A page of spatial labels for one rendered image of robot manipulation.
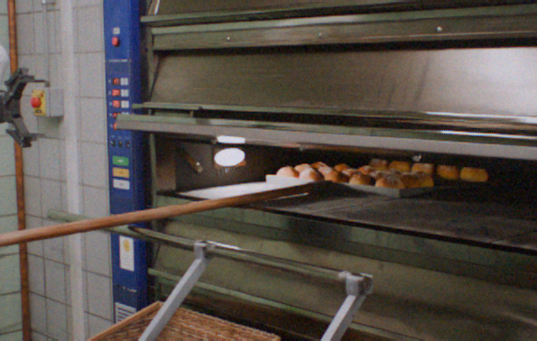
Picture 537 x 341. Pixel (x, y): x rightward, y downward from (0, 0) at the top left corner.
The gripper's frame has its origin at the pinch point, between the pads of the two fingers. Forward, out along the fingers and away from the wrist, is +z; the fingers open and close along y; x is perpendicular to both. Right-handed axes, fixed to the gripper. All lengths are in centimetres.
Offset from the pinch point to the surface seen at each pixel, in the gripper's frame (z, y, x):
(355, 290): 91, 33, -16
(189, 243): 37, 31, -17
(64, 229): 12.7, 28.7, 1.4
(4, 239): 13.6, 28.8, 17.5
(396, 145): 81, 7, -39
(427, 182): 30, 27, -118
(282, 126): 45, 5, -40
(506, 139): 108, 5, -39
